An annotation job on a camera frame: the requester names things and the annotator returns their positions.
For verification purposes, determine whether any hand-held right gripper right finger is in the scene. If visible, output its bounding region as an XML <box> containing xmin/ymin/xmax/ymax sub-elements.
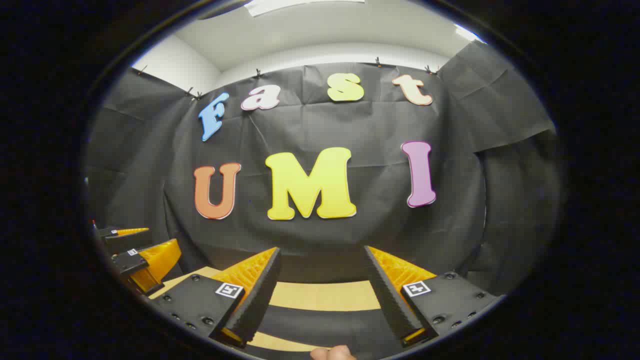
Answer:
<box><xmin>363</xmin><ymin>245</ymin><xmax>505</xmax><ymax>348</ymax></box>

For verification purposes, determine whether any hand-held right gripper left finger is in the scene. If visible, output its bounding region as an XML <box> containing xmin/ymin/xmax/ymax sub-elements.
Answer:
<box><xmin>149</xmin><ymin>246</ymin><xmax>283</xmax><ymax>349</ymax></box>

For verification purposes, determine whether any black backdrop cloth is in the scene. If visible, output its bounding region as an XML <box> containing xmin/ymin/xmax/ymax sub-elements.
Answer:
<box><xmin>84</xmin><ymin>40</ymin><xmax>563</xmax><ymax>301</ymax></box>

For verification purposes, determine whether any ceiling light panel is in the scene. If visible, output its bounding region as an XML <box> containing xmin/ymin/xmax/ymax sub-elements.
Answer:
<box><xmin>454</xmin><ymin>23</ymin><xmax>483</xmax><ymax>43</ymax></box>
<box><xmin>244</xmin><ymin>0</ymin><xmax>366</xmax><ymax>18</ymax></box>

